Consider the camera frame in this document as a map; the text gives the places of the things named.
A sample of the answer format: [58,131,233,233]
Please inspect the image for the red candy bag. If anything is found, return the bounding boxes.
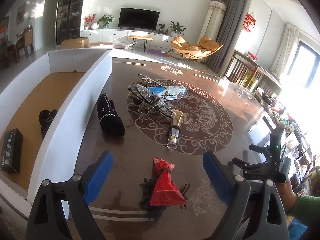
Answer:
[150,157,187,206]

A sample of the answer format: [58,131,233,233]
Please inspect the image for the gold cosmetic tube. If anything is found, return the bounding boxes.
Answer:
[167,109,184,150]

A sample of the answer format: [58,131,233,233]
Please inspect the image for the black knit glove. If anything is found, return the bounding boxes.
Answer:
[97,93,125,137]

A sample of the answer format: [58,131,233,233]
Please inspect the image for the blue white ointment box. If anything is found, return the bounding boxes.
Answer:
[147,85,187,101]

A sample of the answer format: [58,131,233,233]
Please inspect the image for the green sleeve right forearm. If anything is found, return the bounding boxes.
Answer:
[289,194,320,226]

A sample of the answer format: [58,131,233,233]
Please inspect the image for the right hand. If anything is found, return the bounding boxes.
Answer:
[276,179,297,213]

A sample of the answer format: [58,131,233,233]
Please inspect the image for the small black box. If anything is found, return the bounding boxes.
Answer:
[1,128,23,173]

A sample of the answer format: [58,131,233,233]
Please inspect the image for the wooden dining chair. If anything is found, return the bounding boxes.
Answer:
[225,50,261,90]

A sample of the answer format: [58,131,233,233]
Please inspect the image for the black hair claw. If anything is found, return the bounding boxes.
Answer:
[138,178,190,213]

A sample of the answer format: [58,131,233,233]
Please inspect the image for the black cap in box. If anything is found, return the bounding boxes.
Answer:
[39,109,57,139]

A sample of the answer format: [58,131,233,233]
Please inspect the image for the orange lounge chair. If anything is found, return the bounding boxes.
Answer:
[165,35,223,65]

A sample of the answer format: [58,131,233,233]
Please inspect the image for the white cardboard storage box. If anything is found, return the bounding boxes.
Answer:
[1,48,114,219]

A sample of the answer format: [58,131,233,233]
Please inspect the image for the white standing air conditioner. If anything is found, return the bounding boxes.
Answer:
[197,0,227,43]

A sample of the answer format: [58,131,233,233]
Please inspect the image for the green potted plant right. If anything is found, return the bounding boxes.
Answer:
[168,21,187,37]

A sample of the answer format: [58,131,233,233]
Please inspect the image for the green potted plant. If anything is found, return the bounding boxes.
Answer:
[168,21,187,37]
[98,14,114,29]

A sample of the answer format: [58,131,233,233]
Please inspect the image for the grey curtain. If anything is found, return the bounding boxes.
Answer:
[206,0,245,73]

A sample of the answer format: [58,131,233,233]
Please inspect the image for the brown cardboard box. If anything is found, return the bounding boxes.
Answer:
[61,37,89,49]

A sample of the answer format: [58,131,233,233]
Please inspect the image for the wooden bench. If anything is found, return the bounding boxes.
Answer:
[129,35,153,52]

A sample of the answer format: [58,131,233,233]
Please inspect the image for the white tv cabinet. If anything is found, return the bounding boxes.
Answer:
[80,29,173,48]

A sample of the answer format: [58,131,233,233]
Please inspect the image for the dark display cabinet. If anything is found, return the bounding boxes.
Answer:
[55,0,84,46]

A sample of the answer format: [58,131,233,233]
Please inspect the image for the black flat television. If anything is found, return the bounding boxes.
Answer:
[118,8,160,30]

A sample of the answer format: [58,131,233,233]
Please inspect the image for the red flower vase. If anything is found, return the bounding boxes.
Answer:
[84,14,97,29]

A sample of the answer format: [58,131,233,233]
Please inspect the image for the green potted plant left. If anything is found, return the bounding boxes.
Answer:
[98,14,114,29]

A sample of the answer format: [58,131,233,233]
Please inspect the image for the red wall decoration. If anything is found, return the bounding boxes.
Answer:
[243,13,256,32]

